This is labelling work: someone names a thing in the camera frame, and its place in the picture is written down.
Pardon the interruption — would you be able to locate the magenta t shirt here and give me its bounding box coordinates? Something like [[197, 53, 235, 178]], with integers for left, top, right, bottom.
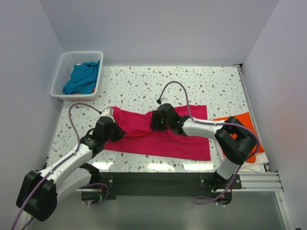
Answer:
[[105, 107, 211, 161]]

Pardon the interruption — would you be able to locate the aluminium frame rail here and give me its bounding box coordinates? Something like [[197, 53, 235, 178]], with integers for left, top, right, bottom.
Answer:
[[211, 170, 285, 192]]

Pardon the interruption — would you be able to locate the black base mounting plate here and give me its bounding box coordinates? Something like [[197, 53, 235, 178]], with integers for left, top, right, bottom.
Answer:
[[81, 172, 242, 201]]

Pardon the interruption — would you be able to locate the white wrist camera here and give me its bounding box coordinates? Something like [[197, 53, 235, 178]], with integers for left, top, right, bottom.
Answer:
[[100, 107, 114, 120], [156, 98, 169, 105]]

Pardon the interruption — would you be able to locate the white plastic basket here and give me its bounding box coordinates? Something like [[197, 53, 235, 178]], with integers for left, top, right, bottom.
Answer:
[[50, 51, 104, 102]]

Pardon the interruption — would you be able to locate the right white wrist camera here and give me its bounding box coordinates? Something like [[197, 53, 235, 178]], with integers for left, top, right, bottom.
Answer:
[[156, 98, 169, 105]]

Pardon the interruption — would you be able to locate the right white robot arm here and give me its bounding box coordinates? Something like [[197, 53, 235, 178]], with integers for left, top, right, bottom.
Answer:
[[151, 103, 260, 188]]

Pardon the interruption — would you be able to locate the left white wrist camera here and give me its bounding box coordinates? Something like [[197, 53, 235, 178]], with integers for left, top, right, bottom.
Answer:
[[100, 107, 114, 120]]

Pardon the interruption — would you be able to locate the white cloth under stack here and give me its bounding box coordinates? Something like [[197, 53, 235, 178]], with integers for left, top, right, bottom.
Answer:
[[240, 152, 269, 173]]

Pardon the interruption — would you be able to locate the blue t shirt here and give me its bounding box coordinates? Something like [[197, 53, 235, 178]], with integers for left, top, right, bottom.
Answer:
[[62, 60, 100, 95]]

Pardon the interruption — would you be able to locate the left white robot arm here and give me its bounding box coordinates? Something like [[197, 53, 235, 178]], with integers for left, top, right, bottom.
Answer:
[[16, 115, 125, 222]]

